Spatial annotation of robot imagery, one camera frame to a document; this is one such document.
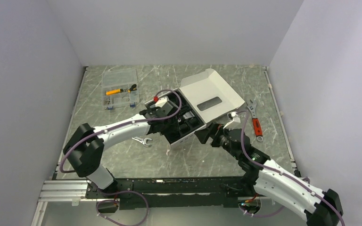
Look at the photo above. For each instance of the silver combination wrench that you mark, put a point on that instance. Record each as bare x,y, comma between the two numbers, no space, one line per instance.
145,141

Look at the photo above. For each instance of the white hair clipper box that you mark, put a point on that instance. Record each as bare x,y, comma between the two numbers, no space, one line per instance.
205,97

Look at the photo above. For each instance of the red handled adjustable wrench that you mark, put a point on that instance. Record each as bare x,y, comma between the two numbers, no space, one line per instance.
251,106

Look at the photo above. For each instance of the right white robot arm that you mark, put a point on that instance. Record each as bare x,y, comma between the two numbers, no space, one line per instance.
265,177

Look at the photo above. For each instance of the clear plastic organizer box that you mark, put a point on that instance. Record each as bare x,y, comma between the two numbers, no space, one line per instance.
119,88

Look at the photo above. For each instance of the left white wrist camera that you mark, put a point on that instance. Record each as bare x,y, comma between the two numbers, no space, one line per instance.
160,102

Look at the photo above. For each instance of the black yellow small tool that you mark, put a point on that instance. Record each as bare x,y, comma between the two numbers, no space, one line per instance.
132,88

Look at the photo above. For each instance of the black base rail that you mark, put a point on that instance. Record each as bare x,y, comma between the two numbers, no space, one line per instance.
227,192

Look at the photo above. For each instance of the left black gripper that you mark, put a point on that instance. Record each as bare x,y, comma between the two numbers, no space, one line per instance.
174,127

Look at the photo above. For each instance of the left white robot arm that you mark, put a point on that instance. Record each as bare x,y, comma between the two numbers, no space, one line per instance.
85,148

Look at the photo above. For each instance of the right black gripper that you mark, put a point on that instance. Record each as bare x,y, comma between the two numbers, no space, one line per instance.
213,130

